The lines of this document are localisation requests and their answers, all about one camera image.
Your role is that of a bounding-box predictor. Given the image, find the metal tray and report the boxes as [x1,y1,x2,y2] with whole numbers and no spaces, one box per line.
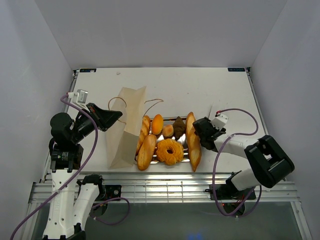
[135,111,202,172]

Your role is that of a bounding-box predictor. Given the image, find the twisted loaf back left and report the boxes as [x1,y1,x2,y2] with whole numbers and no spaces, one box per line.
[135,115,151,156]

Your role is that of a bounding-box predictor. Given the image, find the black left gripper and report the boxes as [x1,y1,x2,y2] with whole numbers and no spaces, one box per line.
[71,102,123,143]

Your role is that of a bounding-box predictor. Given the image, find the orange oval bun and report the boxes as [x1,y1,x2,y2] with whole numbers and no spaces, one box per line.
[151,114,164,135]

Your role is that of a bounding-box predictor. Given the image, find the long baguette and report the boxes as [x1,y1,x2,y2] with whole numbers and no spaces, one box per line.
[185,111,202,172]

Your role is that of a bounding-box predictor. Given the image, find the small round bun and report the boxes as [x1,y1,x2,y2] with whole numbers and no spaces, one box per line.
[162,124,174,138]

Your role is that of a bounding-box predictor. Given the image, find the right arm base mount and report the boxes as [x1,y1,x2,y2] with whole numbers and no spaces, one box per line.
[204,184,256,217]

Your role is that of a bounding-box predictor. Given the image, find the short loaf front left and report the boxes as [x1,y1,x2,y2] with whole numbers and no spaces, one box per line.
[137,134,157,171]

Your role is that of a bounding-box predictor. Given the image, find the ring shaped bread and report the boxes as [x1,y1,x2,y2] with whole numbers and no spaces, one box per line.
[156,138,184,166]

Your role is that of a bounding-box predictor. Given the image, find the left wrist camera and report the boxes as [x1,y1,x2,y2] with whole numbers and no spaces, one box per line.
[67,89,89,111]

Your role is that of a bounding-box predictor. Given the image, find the blue label right corner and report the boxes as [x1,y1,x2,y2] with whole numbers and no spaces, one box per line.
[227,67,246,72]

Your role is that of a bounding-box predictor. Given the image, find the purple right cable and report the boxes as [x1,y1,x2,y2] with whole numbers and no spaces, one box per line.
[212,108,263,216]

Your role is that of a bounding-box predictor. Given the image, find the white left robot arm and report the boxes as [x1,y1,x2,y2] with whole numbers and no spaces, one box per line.
[42,103,123,240]

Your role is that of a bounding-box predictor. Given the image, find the aluminium frame rail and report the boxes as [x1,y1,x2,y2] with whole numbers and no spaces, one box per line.
[28,173,300,204]

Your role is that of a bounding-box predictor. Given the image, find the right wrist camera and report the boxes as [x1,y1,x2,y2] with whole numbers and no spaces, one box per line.
[211,112,229,131]

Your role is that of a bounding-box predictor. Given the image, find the brown chocolate croissant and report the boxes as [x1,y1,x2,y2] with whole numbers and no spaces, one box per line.
[172,116,186,141]

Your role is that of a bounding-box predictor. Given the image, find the metal tongs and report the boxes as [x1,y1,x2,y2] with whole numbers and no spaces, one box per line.
[209,102,216,120]

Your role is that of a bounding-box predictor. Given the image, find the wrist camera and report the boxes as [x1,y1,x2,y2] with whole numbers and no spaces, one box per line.
[211,112,229,131]
[67,89,89,111]

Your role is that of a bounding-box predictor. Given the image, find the blue label left corner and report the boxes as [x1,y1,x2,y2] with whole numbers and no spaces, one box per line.
[79,68,97,73]

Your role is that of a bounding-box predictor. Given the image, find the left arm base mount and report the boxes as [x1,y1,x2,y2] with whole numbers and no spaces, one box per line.
[89,184,122,217]

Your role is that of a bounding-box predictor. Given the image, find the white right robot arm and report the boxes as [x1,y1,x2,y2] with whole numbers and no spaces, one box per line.
[192,117,295,200]

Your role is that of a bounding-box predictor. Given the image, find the blue label corner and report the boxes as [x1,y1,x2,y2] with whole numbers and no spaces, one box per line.
[227,67,246,72]
[79,68,97,73]

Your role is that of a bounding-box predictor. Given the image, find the beige paper bag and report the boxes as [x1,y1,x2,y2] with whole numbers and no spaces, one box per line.
[105,86,155,170]

